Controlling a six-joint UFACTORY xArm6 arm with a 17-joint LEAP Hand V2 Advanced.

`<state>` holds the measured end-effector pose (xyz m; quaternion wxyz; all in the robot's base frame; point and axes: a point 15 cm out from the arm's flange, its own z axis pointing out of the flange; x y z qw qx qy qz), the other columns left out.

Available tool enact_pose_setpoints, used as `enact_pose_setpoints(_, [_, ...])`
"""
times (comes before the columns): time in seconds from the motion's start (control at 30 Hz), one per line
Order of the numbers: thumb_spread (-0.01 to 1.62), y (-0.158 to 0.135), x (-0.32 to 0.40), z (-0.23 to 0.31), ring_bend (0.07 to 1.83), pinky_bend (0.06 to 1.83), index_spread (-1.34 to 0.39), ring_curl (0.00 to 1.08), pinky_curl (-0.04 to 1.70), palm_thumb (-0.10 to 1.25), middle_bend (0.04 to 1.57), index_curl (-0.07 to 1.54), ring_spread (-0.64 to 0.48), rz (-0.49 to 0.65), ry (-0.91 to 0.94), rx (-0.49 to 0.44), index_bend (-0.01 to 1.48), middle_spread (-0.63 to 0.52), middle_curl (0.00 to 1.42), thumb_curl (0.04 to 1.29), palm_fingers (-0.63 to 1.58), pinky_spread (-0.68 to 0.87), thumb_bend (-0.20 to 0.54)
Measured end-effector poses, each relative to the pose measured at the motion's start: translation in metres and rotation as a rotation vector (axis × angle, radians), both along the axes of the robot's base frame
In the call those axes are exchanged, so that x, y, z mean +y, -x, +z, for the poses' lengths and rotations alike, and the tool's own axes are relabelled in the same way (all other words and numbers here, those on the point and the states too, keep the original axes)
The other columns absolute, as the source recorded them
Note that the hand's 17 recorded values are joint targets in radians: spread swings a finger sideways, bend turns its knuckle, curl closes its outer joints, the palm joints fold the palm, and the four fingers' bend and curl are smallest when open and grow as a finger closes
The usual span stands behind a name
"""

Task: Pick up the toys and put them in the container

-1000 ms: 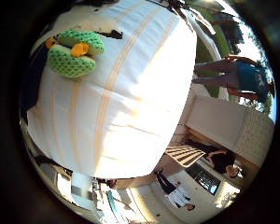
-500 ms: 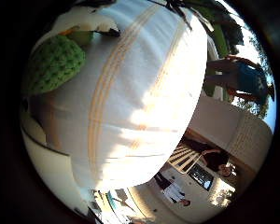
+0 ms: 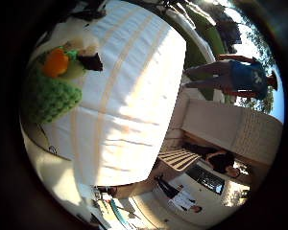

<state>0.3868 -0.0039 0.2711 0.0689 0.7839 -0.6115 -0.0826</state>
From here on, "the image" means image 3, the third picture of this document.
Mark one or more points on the green and yellow crochet toy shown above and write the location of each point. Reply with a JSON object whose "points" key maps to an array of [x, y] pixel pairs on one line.
{"points": [[49, 92]]}

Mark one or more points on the slatted wooden bench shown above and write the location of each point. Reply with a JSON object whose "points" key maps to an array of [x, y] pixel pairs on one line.
{"points": [[177, 159]]}

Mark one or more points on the person in blue shirt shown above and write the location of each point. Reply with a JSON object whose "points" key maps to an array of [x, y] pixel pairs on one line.
{"points": [[246, 76]]}

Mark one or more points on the person in black shirt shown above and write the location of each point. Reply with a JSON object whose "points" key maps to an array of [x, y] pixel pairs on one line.
{"points": [[220, 159]]}

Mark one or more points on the person in white shirt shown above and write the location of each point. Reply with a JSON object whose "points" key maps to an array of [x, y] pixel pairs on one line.
{"points": [[182, 198]]}

